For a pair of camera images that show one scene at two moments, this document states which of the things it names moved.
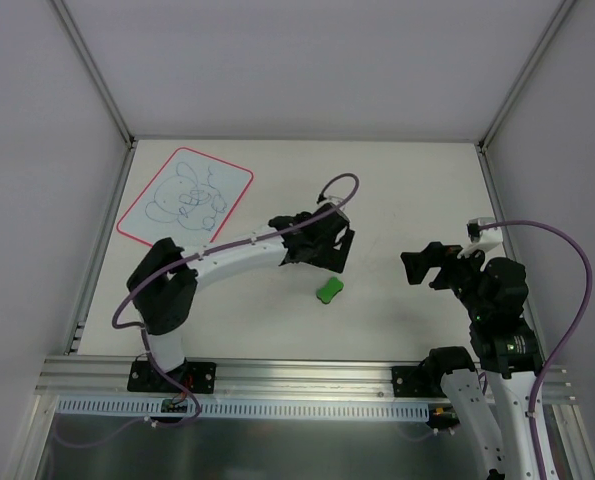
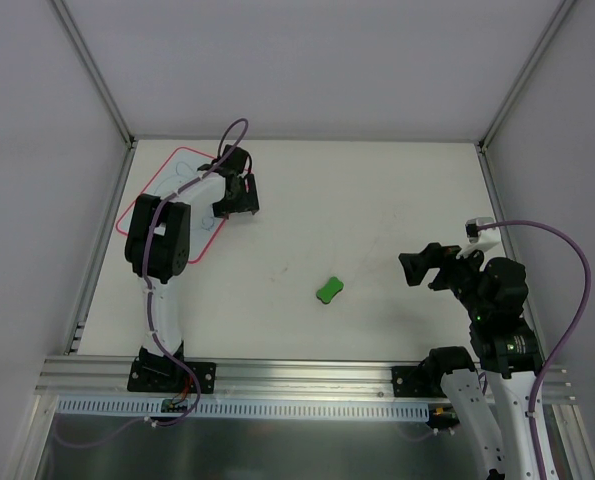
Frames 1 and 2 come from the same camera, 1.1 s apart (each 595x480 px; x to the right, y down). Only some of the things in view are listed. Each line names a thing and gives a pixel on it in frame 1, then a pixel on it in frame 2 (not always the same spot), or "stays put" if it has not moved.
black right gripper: (437, 266) stays put
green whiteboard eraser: (326, 293) stays put
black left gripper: (338, 241) → (240, 203)
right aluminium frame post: (563, 8) stays put
